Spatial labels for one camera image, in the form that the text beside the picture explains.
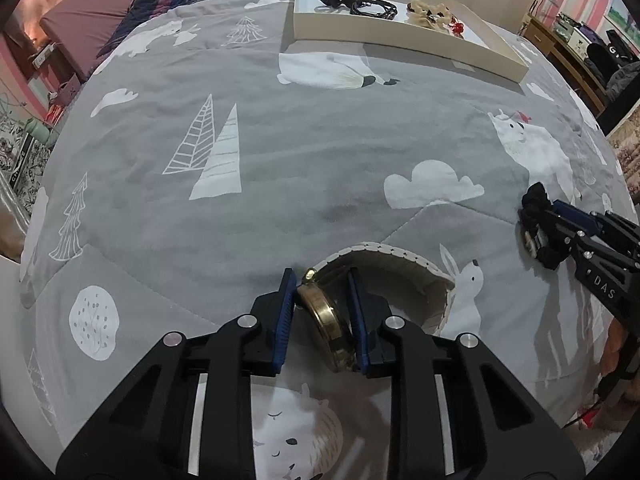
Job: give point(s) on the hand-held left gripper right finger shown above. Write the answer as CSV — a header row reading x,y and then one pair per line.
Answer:
x,y
357,320

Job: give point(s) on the white power strip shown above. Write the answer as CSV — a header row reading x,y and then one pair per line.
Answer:
x,y
45,52

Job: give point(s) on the person's right hand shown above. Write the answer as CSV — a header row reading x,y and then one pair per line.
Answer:
x,y
616,352

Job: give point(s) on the white shallow tray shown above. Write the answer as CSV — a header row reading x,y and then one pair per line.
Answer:
x,y
360,25

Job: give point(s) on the white printer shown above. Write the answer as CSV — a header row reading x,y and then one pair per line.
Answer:
x,y
575,27

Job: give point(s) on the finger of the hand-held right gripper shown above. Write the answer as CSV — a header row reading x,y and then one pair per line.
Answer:
x,y
570,210
555,247

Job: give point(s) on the cream fluffy scrunchie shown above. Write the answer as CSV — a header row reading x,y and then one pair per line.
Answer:
x,y
427,14

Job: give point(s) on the wooden desk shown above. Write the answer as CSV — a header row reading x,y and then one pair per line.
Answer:
x,y
560,47

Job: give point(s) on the black bag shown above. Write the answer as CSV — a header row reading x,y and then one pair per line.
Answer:
x,y
615,60

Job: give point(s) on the black scrunchie with bells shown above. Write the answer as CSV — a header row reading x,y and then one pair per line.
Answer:
x,y
535,202

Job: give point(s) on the purple mattress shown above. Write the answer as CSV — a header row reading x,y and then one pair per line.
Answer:
x,y
85,15

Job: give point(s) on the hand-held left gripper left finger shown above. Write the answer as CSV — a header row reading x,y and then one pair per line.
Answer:
x,y
285,310

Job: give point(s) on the striped purple blue quilt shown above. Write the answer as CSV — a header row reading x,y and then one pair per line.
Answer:
x,y
150,15

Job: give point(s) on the desk lamp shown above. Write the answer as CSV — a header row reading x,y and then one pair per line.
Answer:
x,y
542,0

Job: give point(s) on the grey printed blanket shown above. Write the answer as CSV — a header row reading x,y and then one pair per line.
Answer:
x,y
300,160

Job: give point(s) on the floral printed box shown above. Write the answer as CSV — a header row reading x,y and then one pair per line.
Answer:
x,y
15,160

